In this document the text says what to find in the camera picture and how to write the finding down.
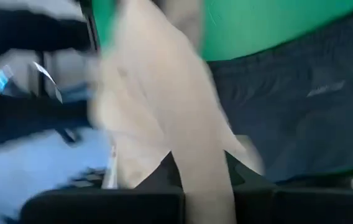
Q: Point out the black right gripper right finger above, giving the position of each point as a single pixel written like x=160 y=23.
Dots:
x=304 y=207

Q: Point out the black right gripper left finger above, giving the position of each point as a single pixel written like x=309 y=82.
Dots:
x=102 y=208

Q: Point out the dark navy garment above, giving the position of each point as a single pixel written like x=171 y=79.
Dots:
x=288 y=118

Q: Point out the beige garment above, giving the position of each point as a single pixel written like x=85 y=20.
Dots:
x=164 y=93

